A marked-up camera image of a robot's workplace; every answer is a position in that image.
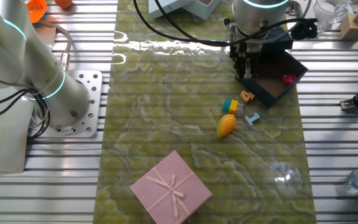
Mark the silver robot mounting plate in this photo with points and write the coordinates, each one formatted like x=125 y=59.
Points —
x=89 y=81

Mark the light blue number one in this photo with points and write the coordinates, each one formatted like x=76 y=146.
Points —
x=253 y=119

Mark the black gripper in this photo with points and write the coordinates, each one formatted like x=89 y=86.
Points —
x=247 y=49

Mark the yellow toy mango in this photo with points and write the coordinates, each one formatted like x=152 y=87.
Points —
x=226 y=126

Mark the dark blue gift box base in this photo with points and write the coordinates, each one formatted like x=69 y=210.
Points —
x=270 y=96

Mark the dark blue ribboned box lid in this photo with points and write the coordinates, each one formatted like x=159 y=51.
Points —
x=280 y=42

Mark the yellow teal clear brick stack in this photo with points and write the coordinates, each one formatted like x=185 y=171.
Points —
x=231 y=106

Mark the green marble pattern mat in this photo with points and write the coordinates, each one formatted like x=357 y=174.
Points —
x=182 y=140

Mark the clear glass cup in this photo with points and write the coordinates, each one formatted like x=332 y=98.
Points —
x=329 y=12

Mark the pink translucent plastic toy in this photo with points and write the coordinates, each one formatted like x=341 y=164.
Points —
x=289 y=79

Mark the pink ribboned gift box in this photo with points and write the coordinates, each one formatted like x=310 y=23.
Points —
x=169 y=189

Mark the wooden block puzzle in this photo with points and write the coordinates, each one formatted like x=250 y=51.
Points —
x=353 y=26

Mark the light blue ribboned box lid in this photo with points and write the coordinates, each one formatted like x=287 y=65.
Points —
x=166 y=7

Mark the light blue gift box base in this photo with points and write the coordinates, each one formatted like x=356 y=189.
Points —
x=204 y=11

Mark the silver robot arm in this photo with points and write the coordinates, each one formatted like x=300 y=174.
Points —
x=11 y=62

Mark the tan wooden number four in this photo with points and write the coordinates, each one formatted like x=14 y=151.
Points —
x=246 y=96

